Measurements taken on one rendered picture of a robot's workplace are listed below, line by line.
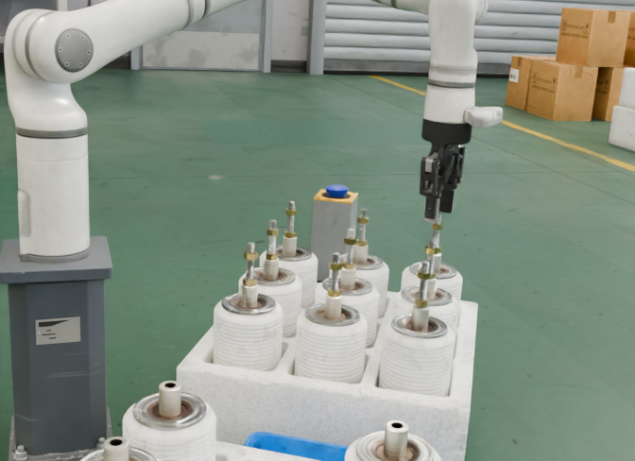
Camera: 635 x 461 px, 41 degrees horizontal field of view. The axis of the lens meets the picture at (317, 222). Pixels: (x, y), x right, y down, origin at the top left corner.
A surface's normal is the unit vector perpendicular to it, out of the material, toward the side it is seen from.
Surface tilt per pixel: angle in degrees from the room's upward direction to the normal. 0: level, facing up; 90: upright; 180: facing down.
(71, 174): 90
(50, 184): 90
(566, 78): 90
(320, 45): 92
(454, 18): 106
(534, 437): 0
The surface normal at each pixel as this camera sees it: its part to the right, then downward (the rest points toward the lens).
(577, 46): -0.95, 0.04
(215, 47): 0.29, 0.29
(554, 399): 0.06, -0.96
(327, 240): -0.21, 0.26
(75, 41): 0.73, 0.11
